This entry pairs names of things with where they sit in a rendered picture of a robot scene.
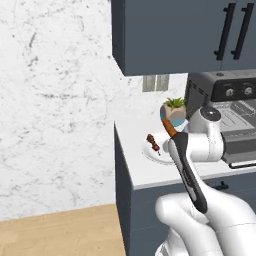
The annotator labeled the dark red kebab skewer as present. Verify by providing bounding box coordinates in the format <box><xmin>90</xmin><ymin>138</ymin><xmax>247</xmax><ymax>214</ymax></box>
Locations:
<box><xmin>145</xmin><ymin>133</ymin><xmax>162</xmax><ymax>157</ymax></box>

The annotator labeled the brown baguette bread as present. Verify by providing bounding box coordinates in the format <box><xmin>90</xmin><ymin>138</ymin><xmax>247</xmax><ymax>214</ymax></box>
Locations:
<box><xmin>161</xmin><ymin>118</ymin><xmax>178</xmax><ymax>139</ymax></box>

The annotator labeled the dark grey toaster oven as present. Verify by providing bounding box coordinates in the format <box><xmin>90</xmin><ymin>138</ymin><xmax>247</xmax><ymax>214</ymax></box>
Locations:
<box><xmin>183</xmin><ymin>69</ymin><xmax>256</xmax><ymax>170</ymax></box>

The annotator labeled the toaster oven door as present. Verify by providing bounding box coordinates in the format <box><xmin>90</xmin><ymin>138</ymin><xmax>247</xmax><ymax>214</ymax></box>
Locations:
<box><xmin>220</xmin><ymin>127</ymin><xmax>256</xmax><ymax>170</ymax></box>

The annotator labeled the white round plate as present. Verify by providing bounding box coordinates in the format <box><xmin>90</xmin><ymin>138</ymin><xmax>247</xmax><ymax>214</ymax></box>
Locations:
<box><xmin>141</xmin><ymin>131</ymin><xmax>177</xmax><ymax>165</ymax></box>

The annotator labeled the green plant in pot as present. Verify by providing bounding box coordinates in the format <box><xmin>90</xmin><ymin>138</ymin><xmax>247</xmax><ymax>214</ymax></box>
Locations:
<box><xmin>159</xmin><ymin>96</ymin><xmax>188</xmax><ymax>130</ymax></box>

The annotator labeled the dark blue-grey base cabinet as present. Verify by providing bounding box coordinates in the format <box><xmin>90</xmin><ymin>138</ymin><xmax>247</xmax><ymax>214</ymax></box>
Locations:
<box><xmin>113</xmin><ymin>121</ymin><xmax>256</xmax><ymax>256</ymax></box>

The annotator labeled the grey wall outlet plate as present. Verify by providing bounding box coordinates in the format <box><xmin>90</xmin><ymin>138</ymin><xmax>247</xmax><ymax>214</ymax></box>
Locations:
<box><xmin>156</xmin><ymin>74</ymin><xmax>171</xmax><ymax>92</ymax></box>
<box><xmin>142</xmin><ymin>74</ymin><xmax>157</xmax><ymax>93</ymax></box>

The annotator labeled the dark blue-grey wall cupboard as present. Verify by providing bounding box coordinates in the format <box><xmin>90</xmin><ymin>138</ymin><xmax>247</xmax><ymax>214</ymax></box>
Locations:
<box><xmin>111</xmin><ymin>0</ymin><xmax>256</xmax><ymax>77</ymax></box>

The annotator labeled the wide wall cupboard door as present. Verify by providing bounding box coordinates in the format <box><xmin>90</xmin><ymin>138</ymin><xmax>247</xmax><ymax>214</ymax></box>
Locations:
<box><xmin>123</xmin><ymin>0</ymin><xmax>242</xmax><ymax>77</ymax></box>

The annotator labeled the black base cabinet handle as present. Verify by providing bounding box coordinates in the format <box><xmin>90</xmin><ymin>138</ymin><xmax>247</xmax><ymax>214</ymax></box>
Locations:
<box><xmin>213</xmin><ymin>181</ymin><xmax>230</xmax><ymax>191</ymax></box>

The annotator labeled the toaster oven door handle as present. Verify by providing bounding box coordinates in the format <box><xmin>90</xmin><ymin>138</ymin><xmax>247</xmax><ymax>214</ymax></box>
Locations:
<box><xmin>229</xmin><ymin>160</ymin><xmax>256</xmax><ymax>170</ymax></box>

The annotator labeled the narrow wall cupboard door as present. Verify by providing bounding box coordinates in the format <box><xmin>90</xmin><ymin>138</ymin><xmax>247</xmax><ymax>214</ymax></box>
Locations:
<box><xmin>221</xmin><ymin>0</ymin><xmax>256</xmax><ymax>72</ymax></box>

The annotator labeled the black cupboard door handle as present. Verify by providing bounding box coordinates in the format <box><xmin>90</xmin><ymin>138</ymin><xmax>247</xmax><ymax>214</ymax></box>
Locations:
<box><xmin>230</xmin><ymin>2</ymin><xmax>255</xmax><ymax>61</ymax></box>
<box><xmin>213</xmin><ymin>2</ymin><xmax>237</xmax><ymax>62</ymax></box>

